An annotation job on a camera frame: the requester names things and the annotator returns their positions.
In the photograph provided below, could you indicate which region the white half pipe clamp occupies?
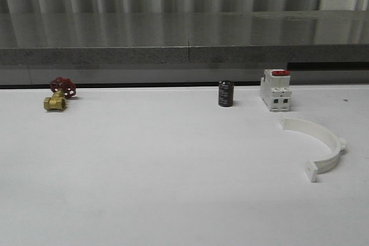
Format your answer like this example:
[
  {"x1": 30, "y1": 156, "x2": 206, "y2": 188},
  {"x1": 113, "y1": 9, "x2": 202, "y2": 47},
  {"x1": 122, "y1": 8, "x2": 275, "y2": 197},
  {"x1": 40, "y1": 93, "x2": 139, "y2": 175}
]
[{"x1": 278, "y1": 116, "x2": 347, "y2": 183}]

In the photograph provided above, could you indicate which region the black cylindrical capacitor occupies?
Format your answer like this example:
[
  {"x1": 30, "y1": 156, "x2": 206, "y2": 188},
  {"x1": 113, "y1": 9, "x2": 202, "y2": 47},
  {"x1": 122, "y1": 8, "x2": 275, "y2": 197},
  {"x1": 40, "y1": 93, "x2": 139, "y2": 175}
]
[{"x1": 218, "y1": 80, "x2": 234, "y2": 107}]

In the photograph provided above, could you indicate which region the grey stone ledge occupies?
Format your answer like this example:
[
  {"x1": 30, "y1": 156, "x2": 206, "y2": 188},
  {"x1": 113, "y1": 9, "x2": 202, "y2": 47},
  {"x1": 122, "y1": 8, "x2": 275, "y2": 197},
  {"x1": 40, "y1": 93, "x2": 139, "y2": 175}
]
[{"x1": 1, "y1": 11, "x2": 368, "y2": 70}]

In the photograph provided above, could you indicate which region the brass valve red handwheel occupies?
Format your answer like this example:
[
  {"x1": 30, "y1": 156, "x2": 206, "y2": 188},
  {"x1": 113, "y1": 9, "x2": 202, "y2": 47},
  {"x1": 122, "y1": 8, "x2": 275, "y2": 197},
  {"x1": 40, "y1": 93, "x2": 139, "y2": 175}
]
[{"x1": 43, "y1": 77, "x2": 76, "y2": 111}]

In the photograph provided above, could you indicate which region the white circuit breaker red switch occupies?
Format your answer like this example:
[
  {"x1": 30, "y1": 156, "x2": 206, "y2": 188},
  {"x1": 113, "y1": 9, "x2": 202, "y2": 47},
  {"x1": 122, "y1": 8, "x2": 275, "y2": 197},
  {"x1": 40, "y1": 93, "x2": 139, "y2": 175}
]
[{"x1": 260, "y1": 69, "x2": 292, "y2": 112}]

